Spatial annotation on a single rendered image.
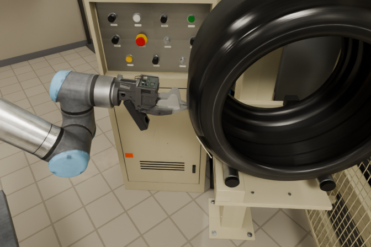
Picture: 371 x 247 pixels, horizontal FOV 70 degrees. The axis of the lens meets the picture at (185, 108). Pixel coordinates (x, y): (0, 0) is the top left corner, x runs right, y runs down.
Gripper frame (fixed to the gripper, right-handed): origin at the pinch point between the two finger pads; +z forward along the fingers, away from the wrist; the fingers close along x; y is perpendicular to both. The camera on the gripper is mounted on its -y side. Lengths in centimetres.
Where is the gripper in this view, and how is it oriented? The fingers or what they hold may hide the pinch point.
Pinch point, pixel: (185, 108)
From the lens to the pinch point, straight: 76.2
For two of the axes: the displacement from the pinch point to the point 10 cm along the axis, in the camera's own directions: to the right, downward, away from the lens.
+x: 0.5, -5.9, 8.0
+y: 1.2, -8.0, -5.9
